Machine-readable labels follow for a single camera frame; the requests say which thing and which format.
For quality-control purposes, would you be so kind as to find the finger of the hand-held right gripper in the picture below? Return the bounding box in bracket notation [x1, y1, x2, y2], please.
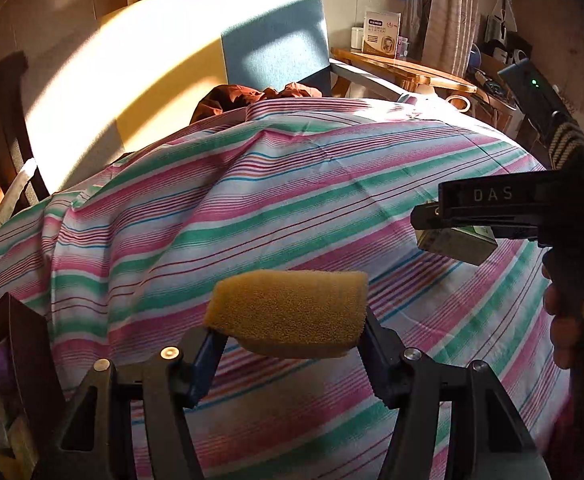
[411, 202, 540, 243]

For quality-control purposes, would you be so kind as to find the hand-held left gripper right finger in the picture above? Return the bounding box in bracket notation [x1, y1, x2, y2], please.
[361, 310, 553, 480]

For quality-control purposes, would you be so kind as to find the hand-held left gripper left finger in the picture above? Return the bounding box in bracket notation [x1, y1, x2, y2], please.
[32, 327, 230, 480]

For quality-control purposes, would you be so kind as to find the small green carton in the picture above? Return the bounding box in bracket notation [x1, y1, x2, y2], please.
[414, 226, 498, 267]

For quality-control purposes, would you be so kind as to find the thin yellow sponge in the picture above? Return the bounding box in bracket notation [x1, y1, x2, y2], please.
[203, 269, 370, 360]

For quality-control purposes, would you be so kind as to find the gold tin box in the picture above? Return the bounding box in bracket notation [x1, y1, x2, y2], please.
[0, 292, 67, 480]

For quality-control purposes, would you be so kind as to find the purple snack packet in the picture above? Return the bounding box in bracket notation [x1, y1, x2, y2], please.
[0, 345, 17, 396]

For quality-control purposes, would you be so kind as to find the person's right hand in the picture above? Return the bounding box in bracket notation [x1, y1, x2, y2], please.
[542, 260, 584, 371]

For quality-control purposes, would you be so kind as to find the cardboard box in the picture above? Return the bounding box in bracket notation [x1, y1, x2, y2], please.
[477, 52, 528, 131]

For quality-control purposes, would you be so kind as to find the wooden side table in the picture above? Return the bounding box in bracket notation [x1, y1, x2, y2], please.
[331, 47, 478, 98]

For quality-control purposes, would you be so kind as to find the striped bed sheet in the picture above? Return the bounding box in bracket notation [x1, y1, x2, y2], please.
[0, 97, 573, 480]

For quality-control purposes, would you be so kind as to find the white printed product box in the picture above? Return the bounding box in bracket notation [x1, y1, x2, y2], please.
[362, 7, 401, 56]

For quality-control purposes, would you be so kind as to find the striped curtain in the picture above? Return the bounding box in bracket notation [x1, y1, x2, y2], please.
[404, 0, 485, 81]

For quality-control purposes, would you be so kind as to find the brown cloth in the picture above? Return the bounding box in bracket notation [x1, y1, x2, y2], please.
[189, 82, 323, 126]

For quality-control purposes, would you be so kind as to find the grey blue armchair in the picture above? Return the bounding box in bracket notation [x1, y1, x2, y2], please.
[22, 0, 407, 196]

